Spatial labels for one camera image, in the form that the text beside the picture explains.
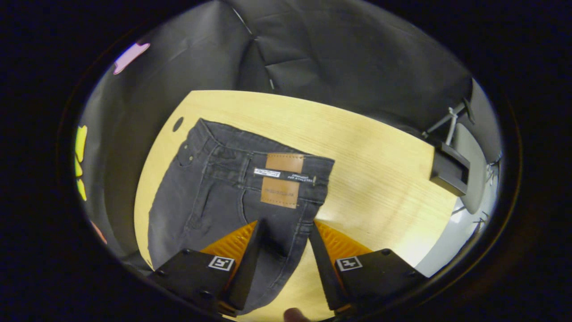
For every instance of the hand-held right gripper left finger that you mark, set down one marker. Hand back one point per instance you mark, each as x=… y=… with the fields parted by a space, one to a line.
x=248 y=268

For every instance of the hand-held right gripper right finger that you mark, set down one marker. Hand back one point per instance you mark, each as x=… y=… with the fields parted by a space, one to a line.
x=324 y=273

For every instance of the black jeans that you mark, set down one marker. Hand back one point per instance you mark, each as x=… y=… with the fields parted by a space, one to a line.
x=214 y=192

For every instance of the black box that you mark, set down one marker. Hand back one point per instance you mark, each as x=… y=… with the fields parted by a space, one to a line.
x=449 y=172

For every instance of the grey office chair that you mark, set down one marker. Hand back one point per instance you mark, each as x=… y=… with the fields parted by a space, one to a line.
x=471 y=170

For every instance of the black backdrop cloth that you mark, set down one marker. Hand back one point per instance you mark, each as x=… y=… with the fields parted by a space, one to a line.
x=348 y=53

